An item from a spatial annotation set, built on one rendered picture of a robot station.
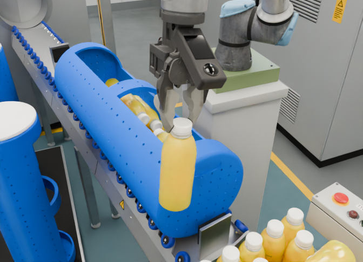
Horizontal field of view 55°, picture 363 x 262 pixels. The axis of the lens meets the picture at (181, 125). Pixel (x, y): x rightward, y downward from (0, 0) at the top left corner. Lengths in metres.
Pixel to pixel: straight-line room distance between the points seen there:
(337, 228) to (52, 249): 1.28
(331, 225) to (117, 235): 1.53
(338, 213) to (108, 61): 1.11
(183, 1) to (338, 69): 1.96
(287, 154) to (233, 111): 1.66
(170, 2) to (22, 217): 1.25
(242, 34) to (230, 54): 0.09
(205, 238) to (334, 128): 1.85
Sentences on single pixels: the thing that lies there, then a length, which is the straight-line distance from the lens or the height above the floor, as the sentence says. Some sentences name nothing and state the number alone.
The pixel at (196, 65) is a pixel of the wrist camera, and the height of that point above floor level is 1.56.
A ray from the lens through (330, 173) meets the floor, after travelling 2.86.
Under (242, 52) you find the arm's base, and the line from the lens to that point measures 1.31.
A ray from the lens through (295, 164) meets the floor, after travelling 2.85.
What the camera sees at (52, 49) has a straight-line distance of 1.96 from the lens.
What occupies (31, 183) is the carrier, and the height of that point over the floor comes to 0.80.
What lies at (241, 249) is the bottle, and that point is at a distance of 0.91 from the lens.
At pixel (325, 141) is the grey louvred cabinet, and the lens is 2.70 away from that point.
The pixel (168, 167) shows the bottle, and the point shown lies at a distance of 0.67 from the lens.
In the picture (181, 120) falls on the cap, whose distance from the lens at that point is 0.65.
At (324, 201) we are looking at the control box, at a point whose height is 1.10.
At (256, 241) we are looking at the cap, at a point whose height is 1.09.
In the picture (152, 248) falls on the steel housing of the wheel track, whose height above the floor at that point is 0.88.
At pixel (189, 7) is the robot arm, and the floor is 1.62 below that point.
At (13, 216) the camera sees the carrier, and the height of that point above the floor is 0.65.
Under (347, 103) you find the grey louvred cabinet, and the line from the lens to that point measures 2.60.
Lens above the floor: 1.78
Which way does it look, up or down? 35 degrees down
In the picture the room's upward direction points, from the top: straight up
